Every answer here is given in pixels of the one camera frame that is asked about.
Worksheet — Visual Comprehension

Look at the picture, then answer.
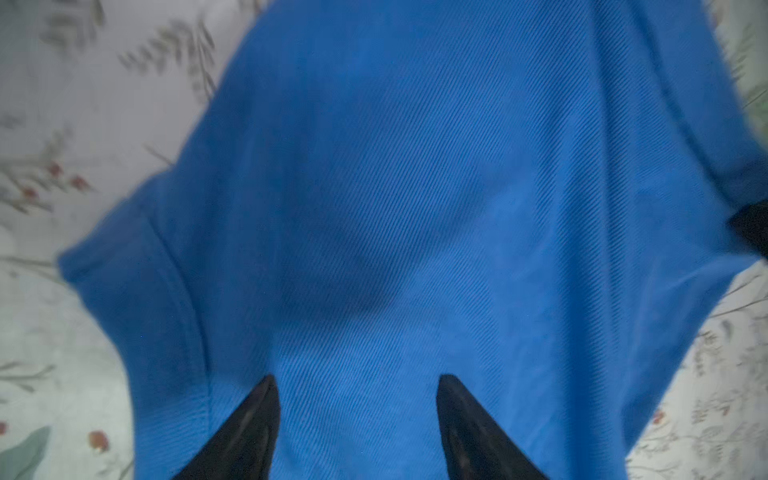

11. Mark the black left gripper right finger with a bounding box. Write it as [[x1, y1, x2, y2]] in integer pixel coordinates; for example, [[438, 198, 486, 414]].
[[436, 374, 546, 480]]

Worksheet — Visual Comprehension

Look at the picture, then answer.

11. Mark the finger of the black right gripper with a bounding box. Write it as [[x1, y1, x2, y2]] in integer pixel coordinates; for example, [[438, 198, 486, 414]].
[[728, 200, 768, 259]]

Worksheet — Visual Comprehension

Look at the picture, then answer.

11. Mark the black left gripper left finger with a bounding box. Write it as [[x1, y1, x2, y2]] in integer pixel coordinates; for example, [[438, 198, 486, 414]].
[[174, 374, 281, 480]]

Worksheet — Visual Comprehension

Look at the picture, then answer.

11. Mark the blue tank top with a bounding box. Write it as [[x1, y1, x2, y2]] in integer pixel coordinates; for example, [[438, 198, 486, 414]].
[[59, 1, 767, 479]]

